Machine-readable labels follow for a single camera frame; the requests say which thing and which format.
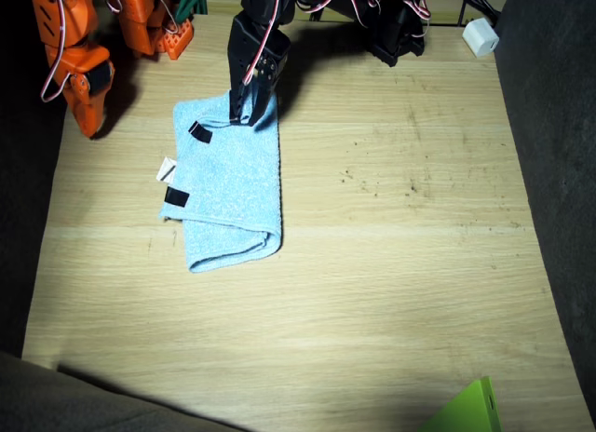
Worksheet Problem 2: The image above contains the narrow black foam panel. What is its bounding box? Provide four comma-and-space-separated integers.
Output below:
0, 0, 66, 358

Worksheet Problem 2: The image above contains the green plastic wedge bracket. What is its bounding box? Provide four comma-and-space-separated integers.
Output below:
416, 375, 504, 432

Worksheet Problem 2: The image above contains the wide black foam panel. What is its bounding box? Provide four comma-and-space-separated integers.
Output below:
0, 350, 248, 432

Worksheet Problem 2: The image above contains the black arm servo cable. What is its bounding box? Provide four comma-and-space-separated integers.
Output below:
242, 0, 432, 87

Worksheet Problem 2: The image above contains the white power adapter block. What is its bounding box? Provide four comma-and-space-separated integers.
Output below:
462, 17, 501, 59

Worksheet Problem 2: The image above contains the green clamp at orange arm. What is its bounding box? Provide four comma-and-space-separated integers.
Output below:
175, 0, 209, 21

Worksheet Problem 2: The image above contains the grey foam panel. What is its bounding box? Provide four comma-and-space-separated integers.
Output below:
493, 0, 596, 432

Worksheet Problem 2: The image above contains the black cable bundle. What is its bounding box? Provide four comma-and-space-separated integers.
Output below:
454, 0, 502, 26

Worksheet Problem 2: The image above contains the light blue towel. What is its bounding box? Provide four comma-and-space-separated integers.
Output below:
157, 89, 284, 275

